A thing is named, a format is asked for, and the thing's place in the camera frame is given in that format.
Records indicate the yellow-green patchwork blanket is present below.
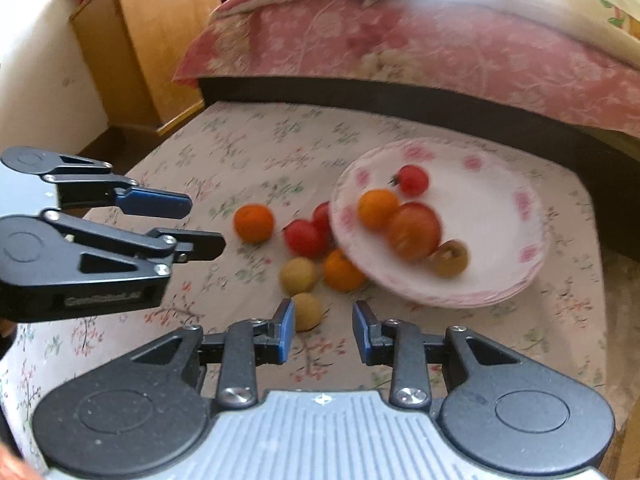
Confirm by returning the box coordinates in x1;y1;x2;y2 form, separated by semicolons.
210;0;640;68

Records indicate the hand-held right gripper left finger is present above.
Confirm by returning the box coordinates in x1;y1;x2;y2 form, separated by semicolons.
131;299;296;409

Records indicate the wooden nightstand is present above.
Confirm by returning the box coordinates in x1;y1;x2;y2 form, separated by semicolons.
69;0;236;137

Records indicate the red cherry tomato with stem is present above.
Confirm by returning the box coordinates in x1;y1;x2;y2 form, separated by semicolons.
389;164;431;197

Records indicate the white pink-flowered plate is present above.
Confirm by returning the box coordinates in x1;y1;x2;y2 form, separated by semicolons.
328;137;551;309

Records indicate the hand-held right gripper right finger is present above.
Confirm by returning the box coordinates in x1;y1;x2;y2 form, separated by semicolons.
352;300;522;411

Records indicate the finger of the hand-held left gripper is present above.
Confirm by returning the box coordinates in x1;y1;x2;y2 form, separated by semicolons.
42;209;227;277
41;152;194;219

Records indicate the orange mandarin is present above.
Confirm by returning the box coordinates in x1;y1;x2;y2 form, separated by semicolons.
233;203;276;244
323;249;367;292
357;188;401;232

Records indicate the large reddish plum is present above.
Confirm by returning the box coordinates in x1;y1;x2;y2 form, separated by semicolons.
386;202;443;262

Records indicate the floral tablecloth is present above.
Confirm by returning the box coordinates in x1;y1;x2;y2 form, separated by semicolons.
0;101;608;461

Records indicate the tan longan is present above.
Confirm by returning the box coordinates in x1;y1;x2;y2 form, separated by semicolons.
291;292;322;332
279;256;319;295
430;240;470;278

